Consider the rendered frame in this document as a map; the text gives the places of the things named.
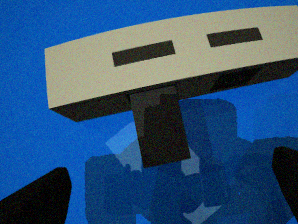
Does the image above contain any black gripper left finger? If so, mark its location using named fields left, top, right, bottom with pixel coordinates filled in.
left=0, top=167, right=72, bottom=224

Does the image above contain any black two-prong plug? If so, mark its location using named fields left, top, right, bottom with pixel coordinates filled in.
left=129, top=85, right=192, bottom=168

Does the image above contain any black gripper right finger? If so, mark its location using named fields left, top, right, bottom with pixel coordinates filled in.
left=271, top=145, right=298, bottom=222

